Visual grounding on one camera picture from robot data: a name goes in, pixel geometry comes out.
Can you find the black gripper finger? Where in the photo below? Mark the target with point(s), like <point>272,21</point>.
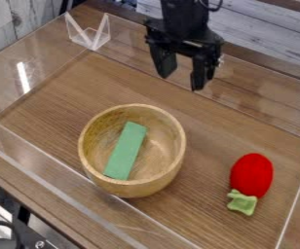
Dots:
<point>204,69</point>
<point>164,57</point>

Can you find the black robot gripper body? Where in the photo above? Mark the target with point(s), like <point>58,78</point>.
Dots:
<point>184,26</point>

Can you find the red plush strawberry toy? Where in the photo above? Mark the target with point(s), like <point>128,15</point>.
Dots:
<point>251,179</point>

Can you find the green rectangular block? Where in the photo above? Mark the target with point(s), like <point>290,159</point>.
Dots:
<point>125,153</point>

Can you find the round wooden bowl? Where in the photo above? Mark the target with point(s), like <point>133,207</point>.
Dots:
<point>161,153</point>

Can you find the clear acrylic corner bracket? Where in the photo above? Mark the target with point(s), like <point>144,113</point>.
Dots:
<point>89,37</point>

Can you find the black table leg bracket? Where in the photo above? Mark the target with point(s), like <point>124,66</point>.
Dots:
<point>30,238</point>

